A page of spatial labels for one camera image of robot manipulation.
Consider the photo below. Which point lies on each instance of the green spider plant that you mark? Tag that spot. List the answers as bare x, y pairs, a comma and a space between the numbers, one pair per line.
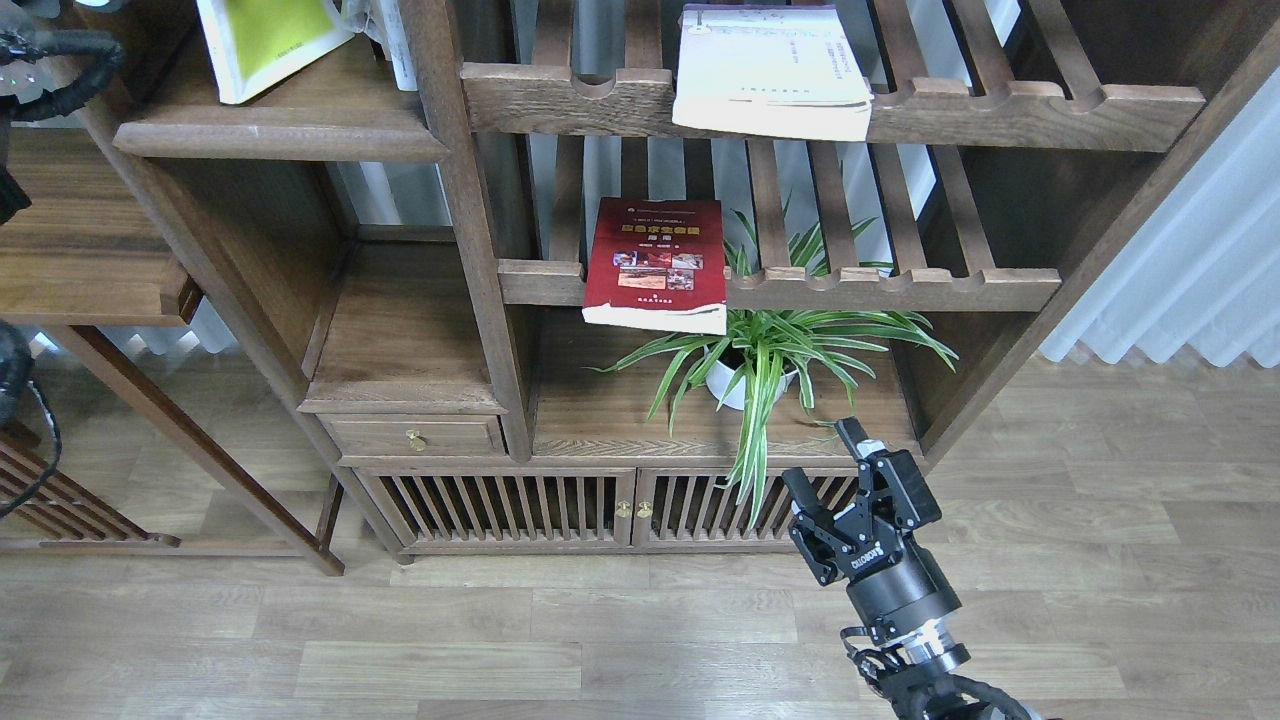
831, 339

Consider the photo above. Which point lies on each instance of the yellow-green book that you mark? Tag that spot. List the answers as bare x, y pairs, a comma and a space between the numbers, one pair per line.
255, 44

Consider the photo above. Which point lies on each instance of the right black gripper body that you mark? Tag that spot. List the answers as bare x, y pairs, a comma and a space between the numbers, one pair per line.
897, 588

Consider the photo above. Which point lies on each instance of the dark wooden bookshelf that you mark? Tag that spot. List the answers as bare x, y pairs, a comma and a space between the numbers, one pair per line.
398, 260

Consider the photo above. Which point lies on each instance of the red book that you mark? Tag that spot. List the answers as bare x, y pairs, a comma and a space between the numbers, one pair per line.
657, 265

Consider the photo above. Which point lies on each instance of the plastic-wrapped white book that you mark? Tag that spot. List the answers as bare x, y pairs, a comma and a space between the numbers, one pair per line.
382, 22

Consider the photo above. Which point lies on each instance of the brass drawer knob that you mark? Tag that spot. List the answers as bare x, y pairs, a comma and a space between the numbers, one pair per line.
415, 440

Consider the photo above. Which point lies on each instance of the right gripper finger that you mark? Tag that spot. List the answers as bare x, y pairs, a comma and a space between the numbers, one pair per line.
891, 494
809, 511

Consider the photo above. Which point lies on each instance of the white curtain right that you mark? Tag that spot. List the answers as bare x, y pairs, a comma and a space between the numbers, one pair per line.
1203, 272

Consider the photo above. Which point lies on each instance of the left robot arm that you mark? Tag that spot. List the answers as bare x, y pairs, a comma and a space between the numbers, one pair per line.
23, 42

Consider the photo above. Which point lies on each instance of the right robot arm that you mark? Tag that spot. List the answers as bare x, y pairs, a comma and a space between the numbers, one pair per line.
919, 679

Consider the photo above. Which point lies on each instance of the white plant pot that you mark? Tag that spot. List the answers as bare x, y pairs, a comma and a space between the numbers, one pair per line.
719, 379

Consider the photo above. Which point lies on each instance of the white book top shelf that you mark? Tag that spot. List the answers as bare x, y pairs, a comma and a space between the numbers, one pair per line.
770, 70

